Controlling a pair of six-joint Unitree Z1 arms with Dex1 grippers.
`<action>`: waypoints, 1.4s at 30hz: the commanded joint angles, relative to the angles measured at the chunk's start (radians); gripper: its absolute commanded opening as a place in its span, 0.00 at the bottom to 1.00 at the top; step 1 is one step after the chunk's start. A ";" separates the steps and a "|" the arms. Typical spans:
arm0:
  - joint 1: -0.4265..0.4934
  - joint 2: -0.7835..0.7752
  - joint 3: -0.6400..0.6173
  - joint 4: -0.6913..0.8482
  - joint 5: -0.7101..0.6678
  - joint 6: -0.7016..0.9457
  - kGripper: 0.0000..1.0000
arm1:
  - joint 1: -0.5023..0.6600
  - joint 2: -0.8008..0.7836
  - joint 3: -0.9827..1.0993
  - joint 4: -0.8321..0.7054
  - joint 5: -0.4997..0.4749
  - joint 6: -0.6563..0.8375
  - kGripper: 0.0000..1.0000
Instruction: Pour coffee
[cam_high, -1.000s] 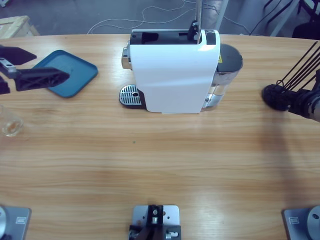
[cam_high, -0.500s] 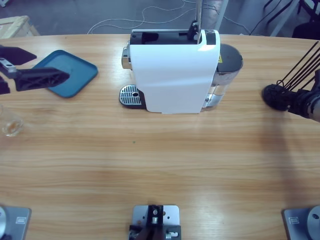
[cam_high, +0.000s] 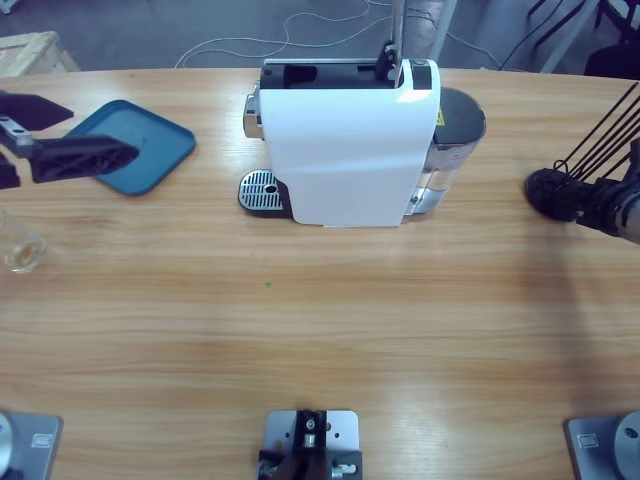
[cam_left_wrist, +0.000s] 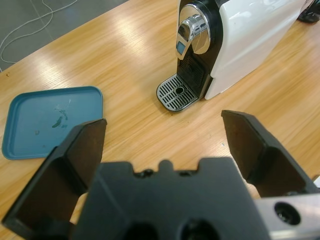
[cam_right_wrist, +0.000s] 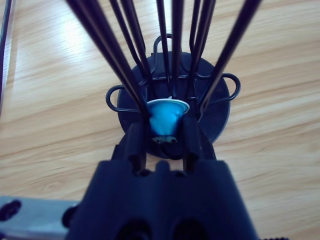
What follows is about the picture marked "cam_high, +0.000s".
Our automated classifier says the arm grey base plate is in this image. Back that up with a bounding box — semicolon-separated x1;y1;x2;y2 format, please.
0;409;65;480
563;409;640;480

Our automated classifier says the silver coffee machine lever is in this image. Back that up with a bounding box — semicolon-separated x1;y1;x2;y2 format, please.
374;0;407;89

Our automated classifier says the grey mount plate dark post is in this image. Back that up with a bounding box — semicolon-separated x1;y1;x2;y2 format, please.
257;408;364;480

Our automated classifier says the light wooden crate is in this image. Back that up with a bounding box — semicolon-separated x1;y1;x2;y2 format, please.
0;30;81;79

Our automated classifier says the black drip tray metal grate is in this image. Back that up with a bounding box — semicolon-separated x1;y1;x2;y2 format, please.
237;168;293;220

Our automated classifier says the white capsule coffee machine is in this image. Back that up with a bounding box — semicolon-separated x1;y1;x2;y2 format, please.
243;58;444;230

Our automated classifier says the black office chair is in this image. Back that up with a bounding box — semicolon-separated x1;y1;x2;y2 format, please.
527;0;640;81

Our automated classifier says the black capsule holder with rods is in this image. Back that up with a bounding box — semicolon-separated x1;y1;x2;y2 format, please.
523;82;640;224

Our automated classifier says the black floor cable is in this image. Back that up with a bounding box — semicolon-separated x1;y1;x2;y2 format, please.
497;9;566;71

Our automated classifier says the white metal table leg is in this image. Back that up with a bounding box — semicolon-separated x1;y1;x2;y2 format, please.
429;0;459;64
539;0;601;74

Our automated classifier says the teal square plastic tray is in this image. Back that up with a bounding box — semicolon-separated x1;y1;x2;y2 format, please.
64;99;197;197

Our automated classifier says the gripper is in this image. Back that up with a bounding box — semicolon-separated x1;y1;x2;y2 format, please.
574;178;626;232
0;89;141;190

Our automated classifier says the white floor cable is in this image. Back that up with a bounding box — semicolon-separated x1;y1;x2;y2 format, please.
174;0;501;71

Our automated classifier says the clear drinking glass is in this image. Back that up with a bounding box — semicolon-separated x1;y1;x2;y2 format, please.
0;207;49;275

